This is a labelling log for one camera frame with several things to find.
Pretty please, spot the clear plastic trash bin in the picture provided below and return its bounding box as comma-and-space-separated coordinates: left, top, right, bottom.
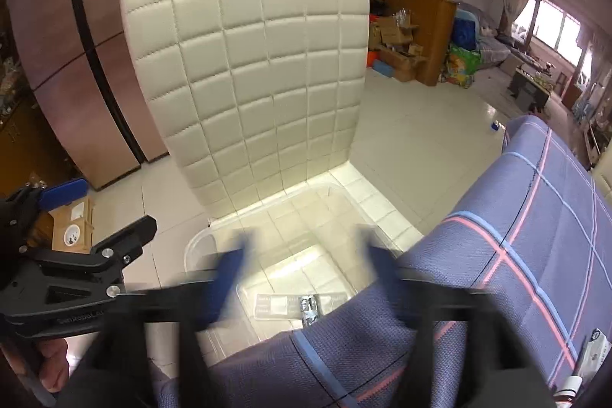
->
185, 183, 371, 362

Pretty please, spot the person's left hand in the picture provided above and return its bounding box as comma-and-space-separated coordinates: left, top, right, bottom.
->
4, 335, 71, 395

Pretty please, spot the blue plaid tablecloth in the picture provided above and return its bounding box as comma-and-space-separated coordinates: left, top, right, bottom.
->
212, 116, 611, 407

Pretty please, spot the cream quilted chair far middle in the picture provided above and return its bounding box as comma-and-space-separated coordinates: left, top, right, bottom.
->
591, 146, 612, 206

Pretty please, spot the cream quilted chair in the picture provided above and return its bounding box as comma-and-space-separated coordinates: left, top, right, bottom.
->
591, 146, 612, 206
120, 0, 368, 221

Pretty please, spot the dark coffee table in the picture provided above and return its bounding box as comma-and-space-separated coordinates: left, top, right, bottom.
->
507, 67, 552, 114

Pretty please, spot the colourful green shopping bag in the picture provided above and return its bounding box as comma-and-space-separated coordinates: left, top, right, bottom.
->
442, 44, 481, 89

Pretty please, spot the pink refrigerator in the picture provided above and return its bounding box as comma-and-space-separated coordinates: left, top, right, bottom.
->
7, 0, 167, 190

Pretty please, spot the grey sofa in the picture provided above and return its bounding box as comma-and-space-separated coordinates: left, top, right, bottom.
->
456, 2, 510, 69

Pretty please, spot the cream quilted chair left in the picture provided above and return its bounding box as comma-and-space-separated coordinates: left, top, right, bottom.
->
120, 0, 368, 221

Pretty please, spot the cardboard boxes pile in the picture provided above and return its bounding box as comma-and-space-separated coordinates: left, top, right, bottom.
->
367, 8, 426, 82

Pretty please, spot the wooden partition cabinet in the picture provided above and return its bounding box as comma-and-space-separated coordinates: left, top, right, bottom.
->
374, 0, 456, 87

